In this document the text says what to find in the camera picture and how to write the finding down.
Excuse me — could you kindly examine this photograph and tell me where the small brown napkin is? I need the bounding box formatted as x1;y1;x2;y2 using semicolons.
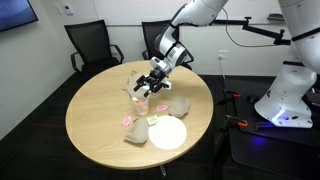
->
125;119;149;143

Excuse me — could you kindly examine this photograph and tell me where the yellow green packet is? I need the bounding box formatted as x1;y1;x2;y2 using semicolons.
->
147;115;158;126

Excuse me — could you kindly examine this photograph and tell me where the wall monitor screen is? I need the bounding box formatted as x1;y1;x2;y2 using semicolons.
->
0;0;38;32

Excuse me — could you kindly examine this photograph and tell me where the pink sugar packet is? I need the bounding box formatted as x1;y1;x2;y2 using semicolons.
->
157;105;168;111

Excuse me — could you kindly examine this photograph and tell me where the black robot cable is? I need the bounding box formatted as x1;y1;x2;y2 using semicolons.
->
221;7;278;48

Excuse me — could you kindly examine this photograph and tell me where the orange handled clamp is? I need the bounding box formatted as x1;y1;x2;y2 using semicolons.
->
218;89;241;105
225;115;248;127

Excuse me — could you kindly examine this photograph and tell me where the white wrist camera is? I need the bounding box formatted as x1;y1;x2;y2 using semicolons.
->
161;80;172;90

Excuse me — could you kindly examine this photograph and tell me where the white light switch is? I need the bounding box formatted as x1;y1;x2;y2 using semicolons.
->
63;4;74;15

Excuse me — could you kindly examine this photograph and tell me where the crumpled brown napkin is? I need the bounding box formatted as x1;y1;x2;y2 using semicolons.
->
169;97;190;117

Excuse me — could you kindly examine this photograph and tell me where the orange marker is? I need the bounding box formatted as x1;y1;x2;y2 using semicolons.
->
132;97;149;112

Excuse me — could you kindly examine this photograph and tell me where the clear plastic cup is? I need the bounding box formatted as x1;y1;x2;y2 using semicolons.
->
131;96;149;115

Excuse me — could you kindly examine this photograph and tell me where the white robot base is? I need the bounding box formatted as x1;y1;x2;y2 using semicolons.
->
254;62;317;128

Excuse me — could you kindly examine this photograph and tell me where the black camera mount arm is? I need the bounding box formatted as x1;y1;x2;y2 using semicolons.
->
213;17;291;45

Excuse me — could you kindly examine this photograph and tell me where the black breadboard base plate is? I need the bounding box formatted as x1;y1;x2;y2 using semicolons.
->
225;79;320;180

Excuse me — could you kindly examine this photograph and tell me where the white plate near cup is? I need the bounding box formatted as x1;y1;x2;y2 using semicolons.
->
148;115;187;150

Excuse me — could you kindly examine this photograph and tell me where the white wall outlet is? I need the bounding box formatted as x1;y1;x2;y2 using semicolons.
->
218;50;228;60

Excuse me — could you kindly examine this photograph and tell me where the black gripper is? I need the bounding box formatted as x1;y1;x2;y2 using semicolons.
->
133;68;167;97

